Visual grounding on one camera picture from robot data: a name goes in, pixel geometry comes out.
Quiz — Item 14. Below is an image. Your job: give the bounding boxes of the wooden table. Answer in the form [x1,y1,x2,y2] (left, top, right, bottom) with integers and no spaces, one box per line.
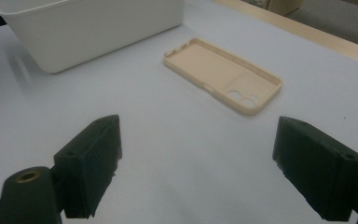
[213,0,358,69]

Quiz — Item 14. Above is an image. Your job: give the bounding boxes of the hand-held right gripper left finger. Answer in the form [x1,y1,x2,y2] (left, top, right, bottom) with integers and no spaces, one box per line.
[53,114,123,218]

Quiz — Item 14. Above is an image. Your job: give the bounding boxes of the beige phone case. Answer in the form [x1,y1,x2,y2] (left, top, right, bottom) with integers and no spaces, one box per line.
[163,37,283,117]

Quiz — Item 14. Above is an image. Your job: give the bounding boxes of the white plastic storage box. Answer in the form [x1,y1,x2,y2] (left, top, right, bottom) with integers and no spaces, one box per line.
[0,0,186,75]

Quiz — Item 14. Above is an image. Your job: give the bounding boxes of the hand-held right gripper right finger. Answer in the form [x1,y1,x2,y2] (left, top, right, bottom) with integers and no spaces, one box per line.
[272,116,358,222]

